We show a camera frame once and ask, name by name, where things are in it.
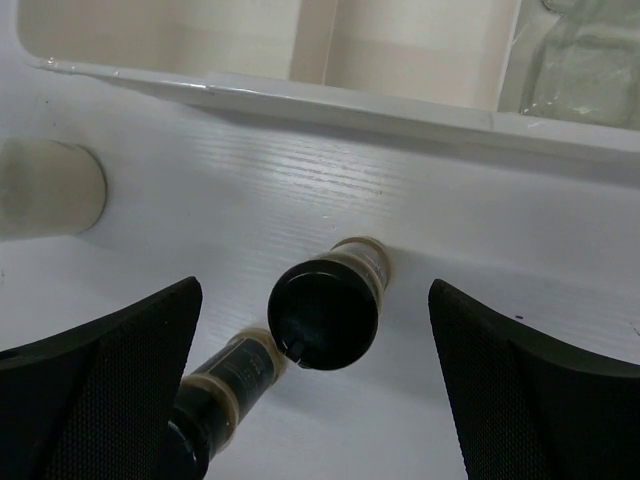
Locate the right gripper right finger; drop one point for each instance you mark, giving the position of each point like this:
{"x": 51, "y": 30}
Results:
{"x": 527, "y": 405}

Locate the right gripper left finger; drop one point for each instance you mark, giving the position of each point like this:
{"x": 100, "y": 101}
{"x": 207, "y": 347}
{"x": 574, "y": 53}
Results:
{"x": 93, "y": 402}

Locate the spice jar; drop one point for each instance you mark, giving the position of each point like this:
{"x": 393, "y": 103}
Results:
{"x": 212, "y": 401}
{"x": 324, "y": 313}

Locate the glass oil bottle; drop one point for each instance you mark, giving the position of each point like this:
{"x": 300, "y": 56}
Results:
{"x": 586, "y": 68}

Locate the white salt shaker black cap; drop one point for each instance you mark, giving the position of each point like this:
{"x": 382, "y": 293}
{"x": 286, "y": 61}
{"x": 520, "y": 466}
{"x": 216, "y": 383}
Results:
{"x": 49, "y": 188}

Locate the white divided organizer tray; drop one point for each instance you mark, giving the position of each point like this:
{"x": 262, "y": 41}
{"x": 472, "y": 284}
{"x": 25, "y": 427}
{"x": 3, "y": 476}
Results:
{"x": 391, "y": 66}

